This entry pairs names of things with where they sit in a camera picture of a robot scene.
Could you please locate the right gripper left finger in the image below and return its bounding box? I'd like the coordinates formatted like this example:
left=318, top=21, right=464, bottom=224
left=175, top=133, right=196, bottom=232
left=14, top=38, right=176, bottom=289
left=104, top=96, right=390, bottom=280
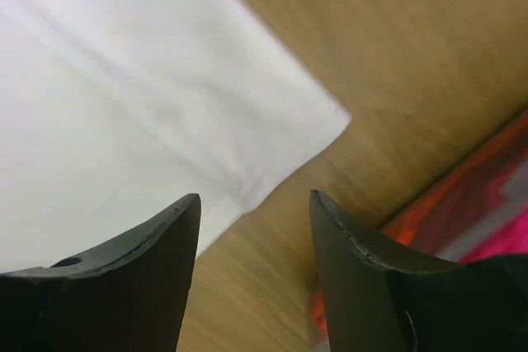
left=1, top=194, right=200, bottom=351

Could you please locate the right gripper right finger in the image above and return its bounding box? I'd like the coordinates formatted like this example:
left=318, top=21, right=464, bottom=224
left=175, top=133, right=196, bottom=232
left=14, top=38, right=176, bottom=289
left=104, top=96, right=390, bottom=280
left=309, top=190, right=527, bottom=351

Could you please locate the white t shirt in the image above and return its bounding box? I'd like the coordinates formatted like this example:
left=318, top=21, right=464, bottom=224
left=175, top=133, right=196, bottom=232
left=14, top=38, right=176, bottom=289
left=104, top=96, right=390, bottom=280
left=1, top=0, right=351, bottom=272

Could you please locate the orange t shirt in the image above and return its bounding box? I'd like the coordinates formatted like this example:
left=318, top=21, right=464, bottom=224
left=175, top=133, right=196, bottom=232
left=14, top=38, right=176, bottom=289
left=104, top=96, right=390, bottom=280
left=311, top=112, right=528, bottom=332

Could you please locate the clear plastic bin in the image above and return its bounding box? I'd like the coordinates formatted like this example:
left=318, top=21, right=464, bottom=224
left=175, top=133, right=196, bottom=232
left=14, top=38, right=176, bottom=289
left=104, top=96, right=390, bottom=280
left=309, top=108, right=528, bottom=352

